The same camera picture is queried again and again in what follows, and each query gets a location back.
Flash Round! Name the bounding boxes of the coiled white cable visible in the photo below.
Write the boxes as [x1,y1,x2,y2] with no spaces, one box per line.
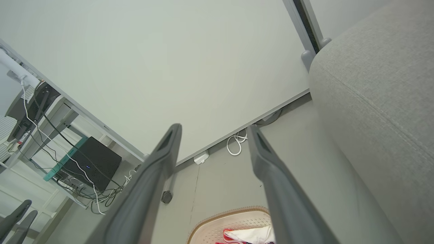
[226,130,248,156]

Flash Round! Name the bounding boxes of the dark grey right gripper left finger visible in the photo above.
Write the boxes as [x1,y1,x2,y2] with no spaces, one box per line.
[85,124,182,244]

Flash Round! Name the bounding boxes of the black computer case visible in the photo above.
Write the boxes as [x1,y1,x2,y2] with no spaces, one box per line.
[56,137,122,192]

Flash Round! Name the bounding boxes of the teal shelf edge strip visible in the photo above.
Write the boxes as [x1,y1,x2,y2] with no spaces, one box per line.
[43,137,89,182]

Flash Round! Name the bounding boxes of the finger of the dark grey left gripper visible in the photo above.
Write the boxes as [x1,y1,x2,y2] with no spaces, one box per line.
[7,210,38,244]
[0,200,32,239]

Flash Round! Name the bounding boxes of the white and red cloth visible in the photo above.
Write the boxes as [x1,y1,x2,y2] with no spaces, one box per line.
[215,225,275,244]

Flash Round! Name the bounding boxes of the black monitor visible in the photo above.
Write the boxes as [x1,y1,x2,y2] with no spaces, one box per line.
[7,83,61,143]

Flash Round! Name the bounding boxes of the grey fabric sofa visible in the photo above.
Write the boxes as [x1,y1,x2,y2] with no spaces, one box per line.
[309,0,434,244]

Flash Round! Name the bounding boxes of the white desk frame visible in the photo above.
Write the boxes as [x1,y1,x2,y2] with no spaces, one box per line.
[0,49,85,210]

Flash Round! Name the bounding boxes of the long white cable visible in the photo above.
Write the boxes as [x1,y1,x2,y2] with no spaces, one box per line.
[20,76,105,216]

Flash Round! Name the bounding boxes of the cream perforated laundry basket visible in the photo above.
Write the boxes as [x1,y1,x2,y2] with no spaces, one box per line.
[186,206,272,244]

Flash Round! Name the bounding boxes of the grey partition frame post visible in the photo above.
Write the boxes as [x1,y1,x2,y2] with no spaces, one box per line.
[283,0,331,70]

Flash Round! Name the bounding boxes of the tangled black cables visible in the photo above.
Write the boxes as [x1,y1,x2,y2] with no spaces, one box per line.
[14,81,136,209]

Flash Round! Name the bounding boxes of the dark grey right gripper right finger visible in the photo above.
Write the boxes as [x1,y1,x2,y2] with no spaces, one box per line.
[248,125,339,244]

